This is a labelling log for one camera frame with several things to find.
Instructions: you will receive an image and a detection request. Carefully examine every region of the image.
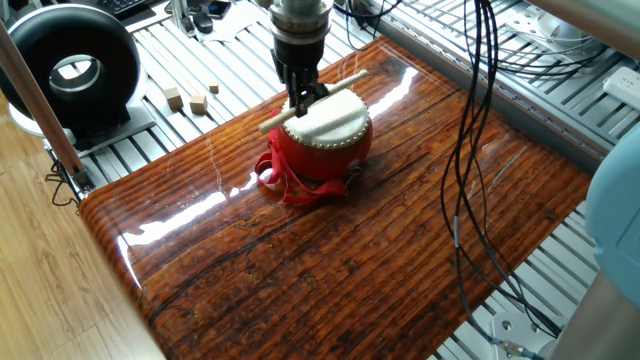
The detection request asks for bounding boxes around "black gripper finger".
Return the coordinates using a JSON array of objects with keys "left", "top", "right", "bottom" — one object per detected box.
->
[
  {"left": 285, "top": 69, "right": 307, "bottom": 119},
  {"left": 301, "top": 69, "right": 331, "bottom": 114}
]

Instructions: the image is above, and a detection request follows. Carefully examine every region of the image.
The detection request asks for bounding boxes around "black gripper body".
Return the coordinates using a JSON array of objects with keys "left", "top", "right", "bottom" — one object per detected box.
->
[{"left": 272, "top": 39, "right": 326, "bottom": 72}]

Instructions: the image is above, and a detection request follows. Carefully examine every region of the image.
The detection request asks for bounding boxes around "pale wooden drumstick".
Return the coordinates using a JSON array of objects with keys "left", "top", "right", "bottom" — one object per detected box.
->
[{"left": 258, "top": 69, "right": 370, "bottom": 135}]

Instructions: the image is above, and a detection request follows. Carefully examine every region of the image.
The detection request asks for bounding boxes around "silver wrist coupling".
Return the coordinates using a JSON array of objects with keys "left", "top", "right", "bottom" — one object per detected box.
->
[{"left": 269, "top": 0, "right": 335, "bottom": 46}]

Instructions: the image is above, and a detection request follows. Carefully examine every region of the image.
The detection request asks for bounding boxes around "white paper sheet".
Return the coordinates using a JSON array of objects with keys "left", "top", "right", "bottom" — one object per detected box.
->
[{"left": 199, "top": 2, "right": 274, "bottom": 44}]

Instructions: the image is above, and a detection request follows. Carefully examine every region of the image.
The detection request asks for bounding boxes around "medium wooden cube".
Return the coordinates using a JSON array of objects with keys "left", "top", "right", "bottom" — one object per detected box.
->
[{"left": 188, "top": 93, "right": 209, "bottom": 116}]

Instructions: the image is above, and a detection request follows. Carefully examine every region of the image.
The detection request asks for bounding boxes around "black smartphone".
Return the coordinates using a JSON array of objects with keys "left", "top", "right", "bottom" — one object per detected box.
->
[{"left": 187, "top": 0, "right": 232, "bottom": 20}]

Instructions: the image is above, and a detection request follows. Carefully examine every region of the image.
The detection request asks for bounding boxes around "black computer mouse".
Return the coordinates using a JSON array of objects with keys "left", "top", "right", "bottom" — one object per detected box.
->
[{"left": 192, "top": 13, "right": 215, "bottom": 35}]

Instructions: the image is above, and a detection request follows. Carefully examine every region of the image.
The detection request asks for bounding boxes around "large wooden cube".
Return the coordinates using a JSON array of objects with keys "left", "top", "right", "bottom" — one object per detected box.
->
[{"left": 162, "top": 86, "right": 185, "bottom": 112}]

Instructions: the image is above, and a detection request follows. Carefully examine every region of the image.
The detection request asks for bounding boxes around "glossy wood grain board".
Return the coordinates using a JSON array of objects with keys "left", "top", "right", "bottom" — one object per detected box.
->
[{"left": 78, "top": 34, "right": 594, "bottom": 360}]

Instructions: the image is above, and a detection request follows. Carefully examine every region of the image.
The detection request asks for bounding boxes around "black keyboard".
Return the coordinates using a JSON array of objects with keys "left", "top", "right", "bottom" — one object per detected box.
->
[{"left": 97, "top": 0, "right": 151, "bottom": 16}]

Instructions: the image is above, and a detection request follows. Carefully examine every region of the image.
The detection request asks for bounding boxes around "white power strip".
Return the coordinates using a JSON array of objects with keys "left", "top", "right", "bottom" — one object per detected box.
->
[{"left": 602, "top": 65, "right": 640, "bottom": 112}]

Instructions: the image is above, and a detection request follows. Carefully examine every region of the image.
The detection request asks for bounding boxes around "short aluminium post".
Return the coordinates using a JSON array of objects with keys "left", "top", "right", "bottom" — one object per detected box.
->
[{"left": 169, "top": 0, "right": 196, "bottom": 39}]

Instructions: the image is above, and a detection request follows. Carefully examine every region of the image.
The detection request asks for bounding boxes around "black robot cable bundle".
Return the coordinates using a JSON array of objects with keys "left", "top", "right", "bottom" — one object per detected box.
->
[{"left": 439, "top": 0, "right": 566, "bottom": 359}]

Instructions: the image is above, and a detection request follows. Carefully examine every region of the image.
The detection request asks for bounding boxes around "thin black floor cable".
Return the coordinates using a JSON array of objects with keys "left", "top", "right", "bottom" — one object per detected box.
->
[{"left": 43, "top": 158, "right": 81, "bottom": 209}]

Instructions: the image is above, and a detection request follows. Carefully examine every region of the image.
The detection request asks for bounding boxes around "diagonal frame strut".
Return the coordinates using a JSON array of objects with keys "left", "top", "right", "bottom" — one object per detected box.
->
[{"left": 0, "top": 22, "right": 96, "bottom": 194}]

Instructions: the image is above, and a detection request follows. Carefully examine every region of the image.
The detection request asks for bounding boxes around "silver pedestal with plate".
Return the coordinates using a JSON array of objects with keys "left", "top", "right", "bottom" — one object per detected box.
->
[{"left": 504, "top": 4, "right": 609, "bottom": 56}]

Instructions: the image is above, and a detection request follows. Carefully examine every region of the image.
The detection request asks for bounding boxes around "black ring device white base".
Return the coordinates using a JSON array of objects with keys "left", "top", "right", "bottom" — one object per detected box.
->
[{"left": 0, "top": 3, "right": 157, "bottom": 156}]

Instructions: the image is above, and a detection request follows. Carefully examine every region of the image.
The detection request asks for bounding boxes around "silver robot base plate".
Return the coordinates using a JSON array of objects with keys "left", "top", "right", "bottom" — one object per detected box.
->
[{"left": 489, "top": 312, "right": 556, "bottom": 360}]

